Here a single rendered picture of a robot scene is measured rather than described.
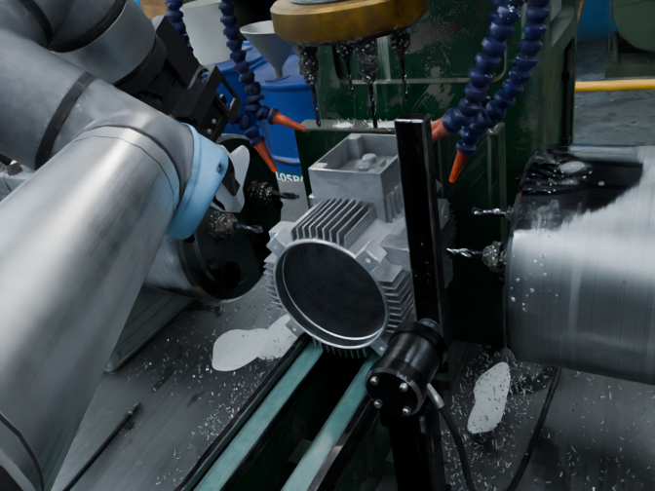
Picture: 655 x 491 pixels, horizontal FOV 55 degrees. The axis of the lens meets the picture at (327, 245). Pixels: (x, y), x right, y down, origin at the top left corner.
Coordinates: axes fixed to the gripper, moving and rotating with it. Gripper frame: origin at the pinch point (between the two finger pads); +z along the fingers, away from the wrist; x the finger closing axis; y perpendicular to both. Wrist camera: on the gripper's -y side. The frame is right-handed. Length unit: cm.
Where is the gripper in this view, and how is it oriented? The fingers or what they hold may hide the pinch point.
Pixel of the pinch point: (229, 209)
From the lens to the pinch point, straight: 68.0
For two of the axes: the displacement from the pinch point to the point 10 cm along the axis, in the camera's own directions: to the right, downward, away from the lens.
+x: -8.7, -1.1, 4.7
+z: 3.7, 4.9, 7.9
